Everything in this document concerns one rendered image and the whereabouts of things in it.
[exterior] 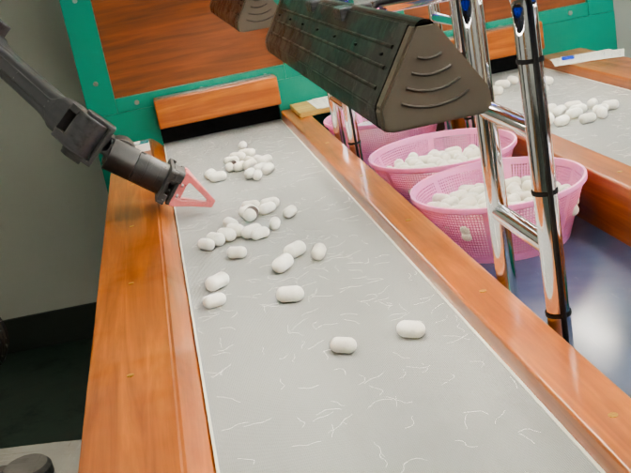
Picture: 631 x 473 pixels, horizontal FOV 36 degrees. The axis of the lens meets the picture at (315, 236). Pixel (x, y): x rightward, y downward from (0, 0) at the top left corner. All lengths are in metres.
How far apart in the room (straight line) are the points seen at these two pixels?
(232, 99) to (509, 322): 1.45
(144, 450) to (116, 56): 1.61
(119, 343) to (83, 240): 2.16
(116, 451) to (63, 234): 2.42
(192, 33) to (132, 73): 0.17
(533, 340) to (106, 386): 0.45
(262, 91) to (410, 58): 1.71
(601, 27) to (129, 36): 1.20
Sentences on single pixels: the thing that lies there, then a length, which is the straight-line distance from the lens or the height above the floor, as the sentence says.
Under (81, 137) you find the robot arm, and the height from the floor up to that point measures 0.92.
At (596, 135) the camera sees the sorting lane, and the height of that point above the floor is 0.74.
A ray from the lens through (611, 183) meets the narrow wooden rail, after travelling 1.47.
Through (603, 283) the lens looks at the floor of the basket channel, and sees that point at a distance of 1.33.
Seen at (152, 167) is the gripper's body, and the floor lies 0.84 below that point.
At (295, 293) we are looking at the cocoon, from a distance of 1.22.
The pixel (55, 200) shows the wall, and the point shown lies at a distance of 3.29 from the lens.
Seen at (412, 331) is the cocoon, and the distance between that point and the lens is 1.07.
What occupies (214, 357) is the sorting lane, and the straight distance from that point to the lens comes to 1.13.
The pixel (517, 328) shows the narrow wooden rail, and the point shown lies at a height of 0.77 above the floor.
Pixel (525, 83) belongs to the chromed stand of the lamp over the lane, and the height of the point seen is 1.01.
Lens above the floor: 1.18
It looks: 18 degrees down
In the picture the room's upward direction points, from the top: 11 degrees counter-clockwise
